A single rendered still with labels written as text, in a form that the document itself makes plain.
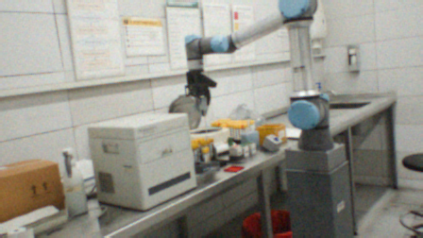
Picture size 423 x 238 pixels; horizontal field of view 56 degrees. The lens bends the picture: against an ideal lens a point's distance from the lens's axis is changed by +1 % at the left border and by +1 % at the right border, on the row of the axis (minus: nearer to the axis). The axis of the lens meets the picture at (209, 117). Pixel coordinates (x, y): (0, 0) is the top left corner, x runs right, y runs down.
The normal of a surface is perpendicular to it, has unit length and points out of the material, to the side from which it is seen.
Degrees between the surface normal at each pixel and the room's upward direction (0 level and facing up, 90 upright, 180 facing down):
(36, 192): 89
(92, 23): 94
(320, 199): 90
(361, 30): 90
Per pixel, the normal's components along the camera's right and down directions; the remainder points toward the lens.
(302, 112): -0.46, 0.28
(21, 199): 0.68, 0.04
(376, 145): -0.62, 0.17
